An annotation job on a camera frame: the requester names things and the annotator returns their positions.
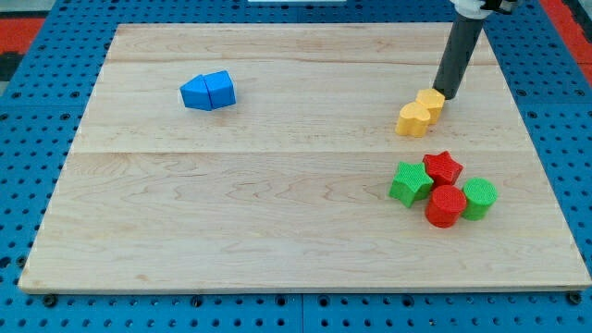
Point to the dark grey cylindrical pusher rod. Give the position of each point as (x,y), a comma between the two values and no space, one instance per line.
(464,34)

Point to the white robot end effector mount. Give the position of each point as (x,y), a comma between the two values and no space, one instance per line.
(481,9)

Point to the red star block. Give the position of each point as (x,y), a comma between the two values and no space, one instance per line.
(442,168)

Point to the green star block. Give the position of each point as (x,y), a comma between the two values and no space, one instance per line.
(410,183)

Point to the yellow hexagon block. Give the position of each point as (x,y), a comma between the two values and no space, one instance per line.
(433,101)

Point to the yellow heart block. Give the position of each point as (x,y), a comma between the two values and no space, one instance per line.
(413,120)

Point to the green cylinder block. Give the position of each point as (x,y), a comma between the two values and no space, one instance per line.
(480,195)

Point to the red cylinder block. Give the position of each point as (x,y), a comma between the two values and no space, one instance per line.
(446,205)

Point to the blue cube block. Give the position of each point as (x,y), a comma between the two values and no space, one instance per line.
(220,88)

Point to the blue triangle block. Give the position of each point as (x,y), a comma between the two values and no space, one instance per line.
(195,94)

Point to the wooden board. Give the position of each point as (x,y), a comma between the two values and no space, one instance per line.
(287,190)

